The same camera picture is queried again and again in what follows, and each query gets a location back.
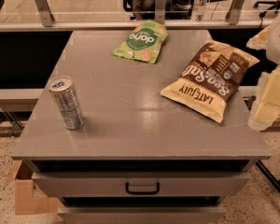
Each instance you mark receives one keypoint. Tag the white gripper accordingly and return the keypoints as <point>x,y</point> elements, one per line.
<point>279,42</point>

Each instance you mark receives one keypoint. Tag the green rice chip bag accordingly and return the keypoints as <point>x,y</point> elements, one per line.
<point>143,43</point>

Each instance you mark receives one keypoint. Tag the brown yellow chip bag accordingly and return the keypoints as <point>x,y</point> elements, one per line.
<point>210,79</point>

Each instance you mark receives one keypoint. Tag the clear water bottle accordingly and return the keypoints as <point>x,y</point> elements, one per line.
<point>198,10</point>

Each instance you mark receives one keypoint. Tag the grey drawer cabinet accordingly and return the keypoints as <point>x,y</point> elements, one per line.
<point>133,134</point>

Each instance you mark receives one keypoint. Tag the silver drink can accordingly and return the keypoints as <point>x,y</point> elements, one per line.
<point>63,92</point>

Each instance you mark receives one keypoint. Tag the cardboard box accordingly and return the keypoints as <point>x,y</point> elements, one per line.
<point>29,197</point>

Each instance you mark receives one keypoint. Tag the black drawer handle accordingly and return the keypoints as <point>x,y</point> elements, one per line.
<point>142,190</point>

